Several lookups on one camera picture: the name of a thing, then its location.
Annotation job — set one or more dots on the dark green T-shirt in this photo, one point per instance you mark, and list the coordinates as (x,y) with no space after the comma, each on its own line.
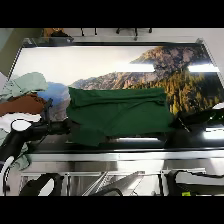
(123,111)

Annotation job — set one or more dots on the silver frame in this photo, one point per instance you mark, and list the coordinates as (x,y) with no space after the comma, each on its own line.
(100,163)

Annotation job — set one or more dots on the brown garment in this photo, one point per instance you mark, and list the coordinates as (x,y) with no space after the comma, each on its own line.
(23,105)

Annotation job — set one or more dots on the black chair base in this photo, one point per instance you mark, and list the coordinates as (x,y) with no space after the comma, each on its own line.
(135,31)

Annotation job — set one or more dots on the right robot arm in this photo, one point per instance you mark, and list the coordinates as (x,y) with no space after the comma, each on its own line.
(203,116)

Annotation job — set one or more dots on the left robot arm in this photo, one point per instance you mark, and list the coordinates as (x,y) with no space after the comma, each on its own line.
(36,129)

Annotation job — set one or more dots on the pale green garment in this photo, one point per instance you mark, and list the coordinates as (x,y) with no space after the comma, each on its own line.
(28,83)

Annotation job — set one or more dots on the white garment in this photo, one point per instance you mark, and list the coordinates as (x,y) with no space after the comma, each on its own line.
(6,121)

